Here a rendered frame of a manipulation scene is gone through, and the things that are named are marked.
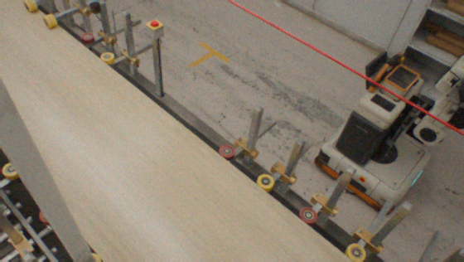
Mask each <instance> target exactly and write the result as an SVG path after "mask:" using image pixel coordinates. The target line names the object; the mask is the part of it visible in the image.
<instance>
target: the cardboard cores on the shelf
mask: <svg viewBox="0 0 464 262"><path fill-rule="evenodd" d="M443 1H444V2H446V3H447V5H446V6H445V8H446V9H448V10H451V11H453V12H455V13H457V14H458V15H463V16H464V0H443ZM424 27H425V28H427V29H429V30H430V31H432V32H435V33H436V34H435V36H434V35H433V34H431V33H430V34H429V35H428V37H426V42H429V43H431V44H432V45H434V46H435V47H438V48H441V49H443V50H444V51H446V52H448V53H452V54H453V55H454V56H457V57H460V56H461V55H462V54H463V52H464V38H463V37H462V36H459V35H458V34H455V33H453V32H451V31H449V30H448V29H444V28H443V27H440V26H439V25H438V24H436V23H433V22H430V21H429V20H427V22H426V23H425V25H424Z"/></svg>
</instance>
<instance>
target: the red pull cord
mask: <svg viewBox="0 0 464 262"><path fill-rule="evenodd" d="M226 1H228V2H231V3H233V4H234V5H235V6H238V7H240V8H241V9H243V10H245V11H246V12H249V13H251V15H253V16H256V17H257V18H259V19H261V20H262V21H265V22H266V23H267V24H269V25H271V26H273V27H276V28H277V29H278V30H279V31H281V32H284V33H286V34H288V35H289V36H292V37H293V38H294V39H296V40H298V41H299V42H302V43H303V44H304V45H306V46H309V47H311V48H312V49H314V50H315V51H317V52H319V53H321V54H323V55H324V56H325V57H327V58H330V59H331V60H333V61H334V62H335V63H337V64H341V66H344V67H345V68H346V69H349V70H350V71H352V72H354V73H356V74H357V75H360V76H361V77H362V78H364V79H366V80H368V81H370V82H371V83H372V84H374V85H377V86H379V87H380V88H381V89H382V90H386V91H387V92H389V93H390V94H391V95H393V96H396V97H397V98H399V99H401V100H402V101H405V102H406V103H408V104H409V105H411V106H413V107H414V108H416V109H418V110H419V111H421V112H424V113H425V114H427V115H428V116H429V117H433V118H434V119H436V120H437V121H438V122H441V123H443V124H444V125H446V126H447V127H448V128H451V129H453V130H454V131H456V132H457V133H460V134H461V135H463V136H464V133H463V132H461V130H459V129H457V128H454V127H452V126H451V125H450V124H448V123H447V122H444V121H442V120H441V119H440V118H438V117H435V116H434V115H433V114H430V113H429V112H427V111H425V110H423V109H422V108H420V107H418V106H417V105H415V104H413V103H412V102H410V101H407V100H406V99H405V98H403V97H401V96H399V95H397V94H395V93H394V92H393V91H391V90H388V89H386V88H385V87H384V86H382V85H380V84H378V83H376V82H375V81H374V80H371V79H369V78H368V77H366V76H365V75H362V74H361V73H359V72H357V71H356V70H354V69H351V68H350V67H349V66H347V65H346V64H342V63H341V62H340V61H338V60H336V58H332V57H331V56H329V55H327V54H326V53H324V52H322V51H320V50H319V49H317V48H316V47H314V46H311V45H309V44H308V43H307V42H304V41H303V40H301V39H299V38H298V37H296V36H294V35H292V34H291V33H289V32H286V31H284V30H283V29H282V28H280V27H277V26H275V25H274V24H272V23H271V22H268V21H267V20H265V19H263V18H262V17H261V16H258V15H256V14H255V13H253V12H251V11H249V10H247V9H246V8H245V7H242V6H240V5H239V4H237V3H235V2H232V1H230V0H226Z"/></svg>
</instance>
